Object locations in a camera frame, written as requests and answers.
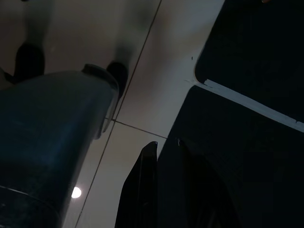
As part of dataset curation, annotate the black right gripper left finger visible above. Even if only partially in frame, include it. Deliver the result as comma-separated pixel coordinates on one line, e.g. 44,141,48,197
115,141,159,228

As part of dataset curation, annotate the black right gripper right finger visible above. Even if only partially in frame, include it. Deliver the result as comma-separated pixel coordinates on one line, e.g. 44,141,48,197
166,138,240,228

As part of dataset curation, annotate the black floor mat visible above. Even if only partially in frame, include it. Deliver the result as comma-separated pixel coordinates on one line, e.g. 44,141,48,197
194,0,304,123
156,85,304,228

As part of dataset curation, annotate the black robot right foot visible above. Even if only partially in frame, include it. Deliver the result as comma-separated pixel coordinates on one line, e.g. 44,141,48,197
105,61,129,99

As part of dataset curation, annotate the black robot foot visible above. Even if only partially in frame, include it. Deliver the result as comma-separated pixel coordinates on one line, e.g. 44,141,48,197
105,61,129,99
4,44,46,84

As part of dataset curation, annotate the black robot left foot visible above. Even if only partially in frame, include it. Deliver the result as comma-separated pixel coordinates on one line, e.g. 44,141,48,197
4,44,46,84

